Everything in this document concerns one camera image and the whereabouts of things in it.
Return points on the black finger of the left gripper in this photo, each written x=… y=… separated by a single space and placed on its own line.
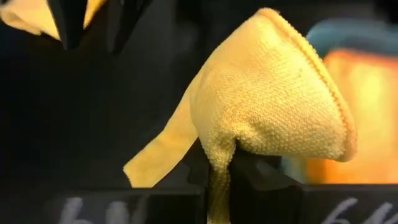
x=70 y=21
x=124 y=21

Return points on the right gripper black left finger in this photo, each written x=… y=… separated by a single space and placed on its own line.
x=155 y=207

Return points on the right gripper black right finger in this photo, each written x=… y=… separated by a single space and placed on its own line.
x=280 y=202

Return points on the deep orange microfiber towel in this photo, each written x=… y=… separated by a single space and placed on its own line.
x=373 y=118

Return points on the yellow microfiber towel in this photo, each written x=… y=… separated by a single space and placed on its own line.
x=264 y=93

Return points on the teal plastic bin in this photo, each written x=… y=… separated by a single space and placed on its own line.
x=351 y=34

